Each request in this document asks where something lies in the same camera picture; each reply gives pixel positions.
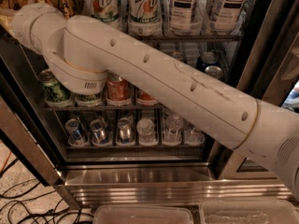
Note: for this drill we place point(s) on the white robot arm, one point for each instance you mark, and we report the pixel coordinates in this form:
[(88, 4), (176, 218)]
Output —
[(81, 51)]

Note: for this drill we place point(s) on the clear water bottle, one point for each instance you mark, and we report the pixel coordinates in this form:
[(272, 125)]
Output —
[(194, 136), (172, 130), (146, 132)]

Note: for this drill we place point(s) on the glass fridge door right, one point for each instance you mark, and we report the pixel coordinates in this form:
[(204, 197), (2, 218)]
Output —
[(265, 64)]

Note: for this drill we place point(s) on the blue Pepsi can back left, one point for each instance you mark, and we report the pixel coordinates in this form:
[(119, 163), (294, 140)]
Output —
[(179, 56)]

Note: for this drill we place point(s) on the clear plastic bin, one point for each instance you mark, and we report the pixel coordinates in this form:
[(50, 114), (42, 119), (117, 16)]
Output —
[(123, 214), (261, 211)]

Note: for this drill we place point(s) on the silver blue can bottom left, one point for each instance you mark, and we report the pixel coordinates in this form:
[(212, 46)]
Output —
[(76, 131)]

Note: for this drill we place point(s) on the steel fridge door left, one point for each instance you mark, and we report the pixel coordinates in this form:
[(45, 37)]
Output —
[(20, 123)]

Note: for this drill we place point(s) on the white Teas Tea bottle right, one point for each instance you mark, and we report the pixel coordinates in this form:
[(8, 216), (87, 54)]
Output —
[(222, 16)]

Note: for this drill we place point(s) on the silver blue can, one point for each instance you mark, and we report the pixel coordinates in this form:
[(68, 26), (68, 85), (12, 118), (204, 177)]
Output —
[(99, 132), (76, 131)]

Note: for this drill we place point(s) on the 7UP can left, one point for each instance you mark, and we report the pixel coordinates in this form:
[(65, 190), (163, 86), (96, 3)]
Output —
[(106, 11)]

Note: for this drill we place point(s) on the blue Pepsi can back right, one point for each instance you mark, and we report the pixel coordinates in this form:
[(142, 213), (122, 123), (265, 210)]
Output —
[(205, 60)]

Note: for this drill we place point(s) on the clear plastic bin left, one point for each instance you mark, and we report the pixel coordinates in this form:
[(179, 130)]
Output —
[(123, 214)]

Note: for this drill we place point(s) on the middle wire fridge shelf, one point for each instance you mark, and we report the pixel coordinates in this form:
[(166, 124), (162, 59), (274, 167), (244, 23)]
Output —
[(102, 107)]

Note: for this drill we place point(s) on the white teas tea bottle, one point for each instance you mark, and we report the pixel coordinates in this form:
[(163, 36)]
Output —
[(222, 16), (182, 13)]

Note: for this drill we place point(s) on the clear plastic bin right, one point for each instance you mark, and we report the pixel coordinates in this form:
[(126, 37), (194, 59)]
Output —
[(261, 211)]

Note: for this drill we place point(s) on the blue Pepsi can front right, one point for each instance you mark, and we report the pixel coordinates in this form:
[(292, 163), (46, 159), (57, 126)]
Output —
[(214, 71)]

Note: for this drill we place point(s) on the steel fridge base sill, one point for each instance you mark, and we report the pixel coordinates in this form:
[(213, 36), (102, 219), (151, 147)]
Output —
[(177, 184)]

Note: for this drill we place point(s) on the wire fridge shelf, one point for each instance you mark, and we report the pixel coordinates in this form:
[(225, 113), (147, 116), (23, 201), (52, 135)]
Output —
[(195, 38), (102, 107)]

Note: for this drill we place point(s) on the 7up can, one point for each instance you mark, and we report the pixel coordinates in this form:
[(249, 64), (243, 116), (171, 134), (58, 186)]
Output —
[(106, 11), (143, 11)]

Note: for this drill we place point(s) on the top wire fridge shelf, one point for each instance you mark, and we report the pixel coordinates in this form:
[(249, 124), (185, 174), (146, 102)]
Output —
[(195, 38)]

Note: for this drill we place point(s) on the orange soda can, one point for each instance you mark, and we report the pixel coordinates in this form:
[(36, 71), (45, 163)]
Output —
[(144, 96), (117, 88)]

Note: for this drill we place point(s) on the blue pepsi can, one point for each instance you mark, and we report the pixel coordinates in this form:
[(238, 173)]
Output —
[(205, 60), (214, 71), (179, 56)]

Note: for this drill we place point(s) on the orange soda can front left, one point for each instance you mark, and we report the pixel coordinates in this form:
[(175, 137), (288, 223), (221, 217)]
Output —
[(117, 88)]

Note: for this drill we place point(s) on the green can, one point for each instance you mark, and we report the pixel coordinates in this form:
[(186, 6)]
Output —
[(54, 90), (88, 98)]

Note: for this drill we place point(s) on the white Teas Tea bottle left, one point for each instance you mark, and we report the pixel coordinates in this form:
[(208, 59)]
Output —
[(182, 13)]

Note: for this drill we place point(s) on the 7UP can right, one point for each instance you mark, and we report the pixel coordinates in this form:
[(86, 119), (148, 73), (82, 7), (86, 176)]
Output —
[(143, 11)]

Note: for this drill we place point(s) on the orange soda can front right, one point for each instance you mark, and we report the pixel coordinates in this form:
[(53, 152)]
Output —
[(144, 96)]

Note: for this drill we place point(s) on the green can front left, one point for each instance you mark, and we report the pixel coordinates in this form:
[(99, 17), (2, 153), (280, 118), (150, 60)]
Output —
[(54, 90)]

